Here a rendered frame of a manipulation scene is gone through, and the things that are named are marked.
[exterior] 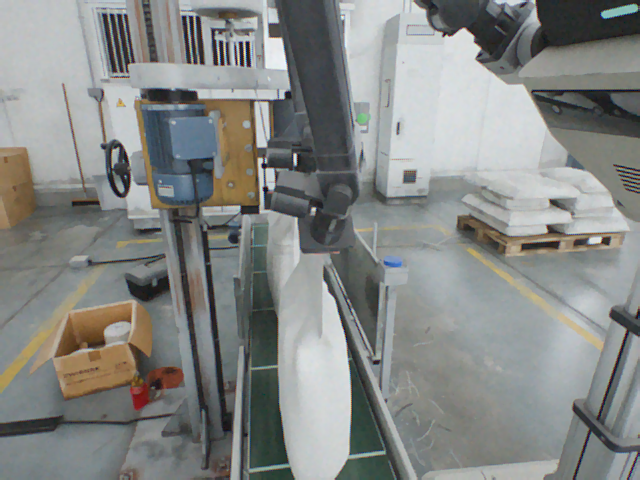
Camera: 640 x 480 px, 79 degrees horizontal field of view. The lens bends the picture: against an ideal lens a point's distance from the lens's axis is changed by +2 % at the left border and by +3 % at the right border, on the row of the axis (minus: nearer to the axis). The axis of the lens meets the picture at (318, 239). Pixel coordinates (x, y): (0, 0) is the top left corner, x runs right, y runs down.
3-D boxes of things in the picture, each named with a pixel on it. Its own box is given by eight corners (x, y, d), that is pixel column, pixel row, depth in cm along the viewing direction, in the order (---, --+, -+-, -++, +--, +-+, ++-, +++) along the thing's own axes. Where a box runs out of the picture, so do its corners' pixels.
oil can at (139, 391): (145, 418, 171) (136, 376, 163) (127, 420, 170) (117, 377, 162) (154, 393, 185) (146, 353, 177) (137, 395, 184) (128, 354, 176)
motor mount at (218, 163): (226, 179, 97) (220, 111, 91) (199, 180, 96) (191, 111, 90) (232, 161, 123) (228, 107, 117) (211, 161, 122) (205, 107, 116)
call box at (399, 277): (407, 284, 123) (409, 267, 121) (383, 286, 122) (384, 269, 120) (399, 273, 131) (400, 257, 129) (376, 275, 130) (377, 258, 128)
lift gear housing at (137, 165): (151, 188, 118) (145, 152, 114) (132, 189, 117) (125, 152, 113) (159, 181, 128) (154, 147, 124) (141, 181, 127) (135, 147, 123)
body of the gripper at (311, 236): (296, 220, 71) (299, 200, 64) (349, 217, 73) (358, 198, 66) (299, 252, 69) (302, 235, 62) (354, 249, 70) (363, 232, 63)
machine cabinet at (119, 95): (347, 225, 419) (355, 3, 344) (126, 236, 387) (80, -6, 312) (329, 198, 526) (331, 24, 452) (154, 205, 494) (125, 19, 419)
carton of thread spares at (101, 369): (155, 379, 194) (147, 338, 185) (35, 407, 177) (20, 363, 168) (156, 324, 240) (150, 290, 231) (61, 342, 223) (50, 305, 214)
